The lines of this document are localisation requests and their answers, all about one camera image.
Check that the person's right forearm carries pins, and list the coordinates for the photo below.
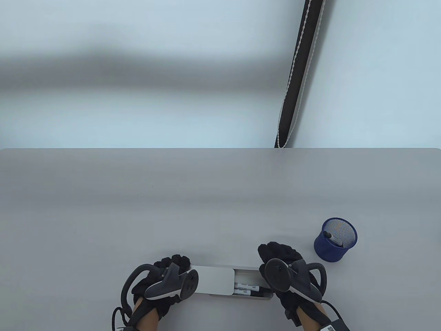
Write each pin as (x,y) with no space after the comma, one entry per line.
(310,320)

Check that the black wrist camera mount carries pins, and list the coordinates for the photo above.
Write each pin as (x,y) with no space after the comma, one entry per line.
(292,317)

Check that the black labelled wrist unit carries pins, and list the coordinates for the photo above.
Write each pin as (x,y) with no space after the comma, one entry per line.
(336,326)
(127,328)

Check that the person's right hand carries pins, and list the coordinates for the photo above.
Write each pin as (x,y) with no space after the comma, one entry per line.
(279,250)

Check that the person's left hand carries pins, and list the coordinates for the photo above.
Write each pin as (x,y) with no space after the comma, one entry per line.
(179,262)

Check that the person's left forearm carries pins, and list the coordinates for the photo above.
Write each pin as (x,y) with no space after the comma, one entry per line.
(146,319)

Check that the black marker pen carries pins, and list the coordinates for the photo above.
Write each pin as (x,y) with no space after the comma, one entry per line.
(253,293)
(331,237)
(251,286)

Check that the blue mesh pen cup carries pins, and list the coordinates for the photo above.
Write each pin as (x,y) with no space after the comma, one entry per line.
(327,253)

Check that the black window frame post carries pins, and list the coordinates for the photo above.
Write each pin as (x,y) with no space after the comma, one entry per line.
(303,51)

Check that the silver sliding box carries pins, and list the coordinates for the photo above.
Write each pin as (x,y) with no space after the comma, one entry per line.
(215,279)

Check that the grey hand controller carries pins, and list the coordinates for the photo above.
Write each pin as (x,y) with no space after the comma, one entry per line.
(279,276)
(165,286)

